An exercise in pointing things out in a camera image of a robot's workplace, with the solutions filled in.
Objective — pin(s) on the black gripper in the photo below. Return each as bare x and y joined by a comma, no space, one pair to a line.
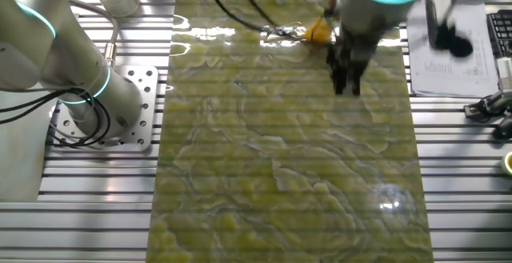
354,49

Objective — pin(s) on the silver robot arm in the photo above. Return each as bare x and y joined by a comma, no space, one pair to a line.
60,55

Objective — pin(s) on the green marble pattern mat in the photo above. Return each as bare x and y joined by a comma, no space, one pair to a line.
280,155

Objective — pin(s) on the printed paper sheet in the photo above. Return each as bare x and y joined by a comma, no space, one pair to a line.
472,75

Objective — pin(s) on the black clamp tool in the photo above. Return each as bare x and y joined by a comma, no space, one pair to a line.
496,101

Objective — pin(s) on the white ribbed adapter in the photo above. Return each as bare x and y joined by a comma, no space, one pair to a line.
505,73

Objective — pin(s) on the black keyboard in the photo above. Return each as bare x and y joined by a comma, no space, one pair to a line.
502,31

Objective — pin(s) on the green tape roll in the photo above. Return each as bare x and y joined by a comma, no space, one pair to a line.
509,163

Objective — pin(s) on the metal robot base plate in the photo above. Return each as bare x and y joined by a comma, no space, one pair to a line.
140,107

